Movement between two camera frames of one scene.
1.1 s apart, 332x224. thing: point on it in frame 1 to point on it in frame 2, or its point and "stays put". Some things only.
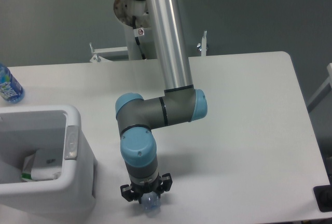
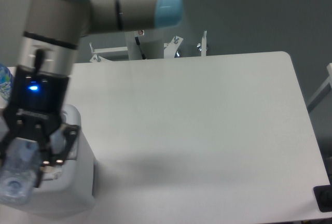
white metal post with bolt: x=202 y=46 stays put
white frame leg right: x=325 y=89 stays put
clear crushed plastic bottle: x=151 y=204 to x=20 y=170
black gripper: x=158 y=184 to x=36 y=106
